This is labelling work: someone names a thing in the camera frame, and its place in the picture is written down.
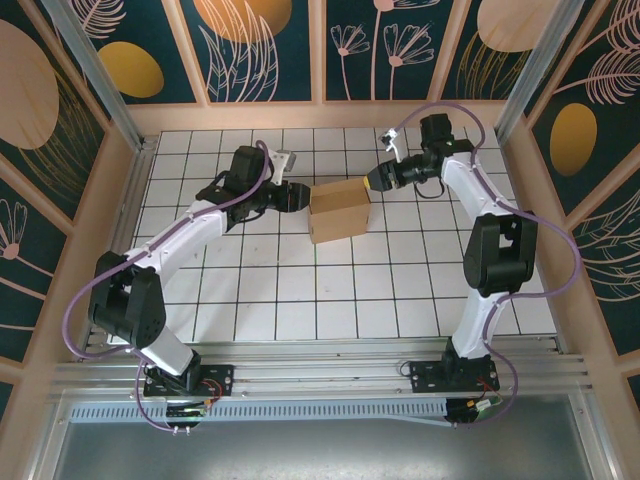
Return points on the brown cardboard paper box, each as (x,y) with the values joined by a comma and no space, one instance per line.
(340,220)

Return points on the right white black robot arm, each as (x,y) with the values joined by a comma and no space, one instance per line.
(475,325)

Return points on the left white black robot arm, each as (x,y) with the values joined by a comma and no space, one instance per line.
(175,240)

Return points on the grey metal sheet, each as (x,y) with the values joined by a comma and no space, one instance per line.
(325,450)

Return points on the right aluminium frame post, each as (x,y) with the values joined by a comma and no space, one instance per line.
(537,65)

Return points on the aluminium frame post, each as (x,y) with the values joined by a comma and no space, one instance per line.
(537,65)
(95,75)

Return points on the aluminium side rail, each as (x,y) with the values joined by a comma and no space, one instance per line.
(131,200)

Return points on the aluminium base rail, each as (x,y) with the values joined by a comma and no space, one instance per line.
(325,372)

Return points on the left aluminium frame post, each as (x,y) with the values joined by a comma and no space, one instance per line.
(95,75)

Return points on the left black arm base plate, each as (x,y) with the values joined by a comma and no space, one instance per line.
(222,375)

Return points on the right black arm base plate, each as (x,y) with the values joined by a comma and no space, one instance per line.
(425,377)

